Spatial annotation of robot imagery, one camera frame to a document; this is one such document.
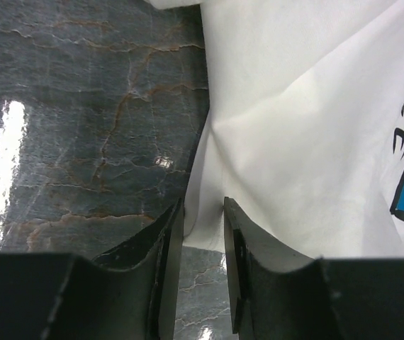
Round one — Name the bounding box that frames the white printed t shirt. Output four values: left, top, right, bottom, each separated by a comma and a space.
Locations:
148, 0, 404, 259

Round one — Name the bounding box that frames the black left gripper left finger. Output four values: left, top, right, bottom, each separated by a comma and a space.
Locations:
0, 200, 184, 339

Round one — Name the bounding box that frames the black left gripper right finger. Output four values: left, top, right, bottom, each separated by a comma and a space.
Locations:
224, 198, 404, 339

